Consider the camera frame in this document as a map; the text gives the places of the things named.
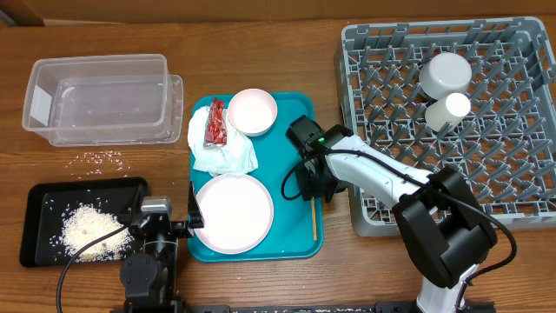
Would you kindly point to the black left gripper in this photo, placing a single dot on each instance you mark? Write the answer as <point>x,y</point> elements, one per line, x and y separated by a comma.
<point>185,229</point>

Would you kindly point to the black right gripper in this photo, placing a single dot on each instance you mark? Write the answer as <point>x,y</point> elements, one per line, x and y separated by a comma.
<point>307,188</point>

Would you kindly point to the wooden chopstick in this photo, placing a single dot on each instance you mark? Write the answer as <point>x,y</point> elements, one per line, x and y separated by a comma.
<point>313,215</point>

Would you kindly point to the white plastic cup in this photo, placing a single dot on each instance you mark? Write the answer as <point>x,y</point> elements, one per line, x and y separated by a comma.
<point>450,109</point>

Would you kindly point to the grey plastic bowl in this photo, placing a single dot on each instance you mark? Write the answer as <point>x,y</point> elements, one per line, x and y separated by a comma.
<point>445,74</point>

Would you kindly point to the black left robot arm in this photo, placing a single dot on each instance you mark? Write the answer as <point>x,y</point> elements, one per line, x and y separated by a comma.
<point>148,275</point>

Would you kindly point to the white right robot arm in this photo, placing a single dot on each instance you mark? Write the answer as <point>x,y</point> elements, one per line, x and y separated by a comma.
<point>448,237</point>

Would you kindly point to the grey dishwasher rack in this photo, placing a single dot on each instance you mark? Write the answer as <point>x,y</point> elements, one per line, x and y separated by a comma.
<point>505,146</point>

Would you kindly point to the teal plastic tray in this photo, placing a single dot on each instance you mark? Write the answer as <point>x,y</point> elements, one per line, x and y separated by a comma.
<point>290,235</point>

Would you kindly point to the pink round plate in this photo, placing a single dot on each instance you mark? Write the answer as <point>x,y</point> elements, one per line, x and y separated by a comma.
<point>238,213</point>

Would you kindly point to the crumpled white napkin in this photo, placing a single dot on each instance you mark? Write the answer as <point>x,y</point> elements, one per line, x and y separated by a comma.
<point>236,157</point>

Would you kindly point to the scattered rice grains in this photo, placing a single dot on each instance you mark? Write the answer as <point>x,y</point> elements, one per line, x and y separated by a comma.
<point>98,164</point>

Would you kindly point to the pile of white rice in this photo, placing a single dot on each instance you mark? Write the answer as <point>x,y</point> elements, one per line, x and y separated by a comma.
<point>85,224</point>

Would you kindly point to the pink plastic bowl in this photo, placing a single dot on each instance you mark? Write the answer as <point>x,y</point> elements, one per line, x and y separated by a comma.
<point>252,112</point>

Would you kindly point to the red snack wrapper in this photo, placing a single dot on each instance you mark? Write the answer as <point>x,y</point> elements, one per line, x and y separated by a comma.
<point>215,132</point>

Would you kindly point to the black tray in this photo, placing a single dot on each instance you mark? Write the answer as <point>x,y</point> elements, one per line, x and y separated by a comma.
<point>47,201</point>

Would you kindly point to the clear plastic bin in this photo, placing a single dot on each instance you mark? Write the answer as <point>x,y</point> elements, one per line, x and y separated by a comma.
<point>103,99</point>

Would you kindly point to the white label sticker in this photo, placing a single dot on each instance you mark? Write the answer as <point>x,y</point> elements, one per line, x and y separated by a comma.
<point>41,106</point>

